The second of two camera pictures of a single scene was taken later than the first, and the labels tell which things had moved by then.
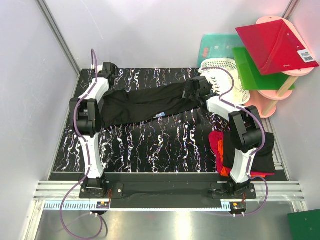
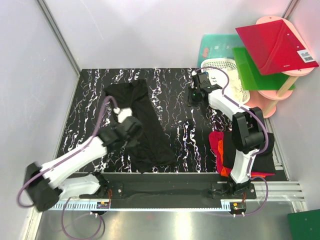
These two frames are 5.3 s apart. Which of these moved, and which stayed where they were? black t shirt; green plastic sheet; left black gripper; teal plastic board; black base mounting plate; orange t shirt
Moved: left black gripper; black t shirt
Stayed: green plastic sheet; orange t shirt; teal plastic board; black base mounting plate
